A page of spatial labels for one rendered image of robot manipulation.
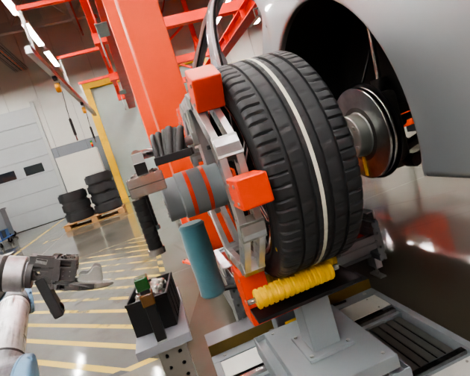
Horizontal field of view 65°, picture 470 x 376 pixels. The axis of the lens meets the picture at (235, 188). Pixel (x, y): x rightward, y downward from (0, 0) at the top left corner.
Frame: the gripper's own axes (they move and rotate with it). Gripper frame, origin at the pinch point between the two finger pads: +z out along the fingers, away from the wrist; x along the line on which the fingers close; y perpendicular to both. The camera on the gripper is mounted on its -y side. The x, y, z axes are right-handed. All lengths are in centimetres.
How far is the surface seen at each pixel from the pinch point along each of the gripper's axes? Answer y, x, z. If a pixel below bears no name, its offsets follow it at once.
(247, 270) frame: 8.1, -10.4, 35.9
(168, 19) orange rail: 322, 590, 61
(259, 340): -30, 33, 62
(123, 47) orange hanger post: 143, 244, -7
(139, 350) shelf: -21.2, 6.4, 11.3
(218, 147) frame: 39.3, -23.1, 20.2
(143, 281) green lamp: 0.0, 4.3, 9.7
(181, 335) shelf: -16.0, 4.3, 22.9
